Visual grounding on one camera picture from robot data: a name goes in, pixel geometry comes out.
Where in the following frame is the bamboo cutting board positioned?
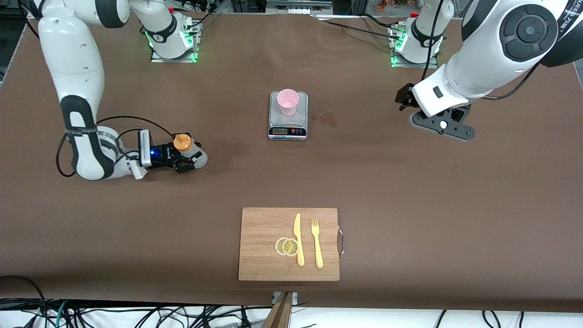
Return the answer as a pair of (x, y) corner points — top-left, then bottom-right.
(238, 207), (340, 282)

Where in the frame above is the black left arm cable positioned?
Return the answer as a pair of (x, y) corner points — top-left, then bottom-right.
(421, 0), (545, 100)

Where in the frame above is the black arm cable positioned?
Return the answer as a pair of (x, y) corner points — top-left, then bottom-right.
(56, 115), (176, 178)
(421, 0), (545, 100)

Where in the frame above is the teal floor cable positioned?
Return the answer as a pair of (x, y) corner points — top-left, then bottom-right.
(54, 300), (69, 328)

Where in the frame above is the small metal bracket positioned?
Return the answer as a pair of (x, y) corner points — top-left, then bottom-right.
(272, 292), (299, 307)

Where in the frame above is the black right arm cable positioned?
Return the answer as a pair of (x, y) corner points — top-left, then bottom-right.
(56, 115), (176, 178)

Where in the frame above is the silver digital kitchen scale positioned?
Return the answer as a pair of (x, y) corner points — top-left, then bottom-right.
(268, 91), (309, 141)

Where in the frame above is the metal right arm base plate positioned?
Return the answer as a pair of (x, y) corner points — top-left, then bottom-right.
(150, 18), (199, 64)

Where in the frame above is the pink plastic cup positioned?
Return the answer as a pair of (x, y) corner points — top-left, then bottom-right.
(277, 89), (300, 116)

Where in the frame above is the wooden post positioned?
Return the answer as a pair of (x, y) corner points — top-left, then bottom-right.
(262, 292), (294, 328)

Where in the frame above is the black base cable bundle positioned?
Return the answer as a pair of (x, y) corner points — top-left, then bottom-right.
(184, 8), (220, 35)

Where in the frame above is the yellow plastic knife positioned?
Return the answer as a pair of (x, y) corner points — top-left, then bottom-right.
(293, 213), (305, 267)

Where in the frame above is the yellow plastic fork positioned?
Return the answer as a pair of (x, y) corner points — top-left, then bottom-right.
(311, 219), (324, 269)

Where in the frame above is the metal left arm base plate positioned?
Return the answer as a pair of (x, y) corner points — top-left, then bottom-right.
(390, 23), (439, 69)

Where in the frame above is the black table cable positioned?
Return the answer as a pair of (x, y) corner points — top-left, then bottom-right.
(362, 13), (406, 30)
(318, 17), (401, 41)

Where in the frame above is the translucent sauce bottle orange cap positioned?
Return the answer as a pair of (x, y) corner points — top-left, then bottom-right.
(173, 133), (209, 168)

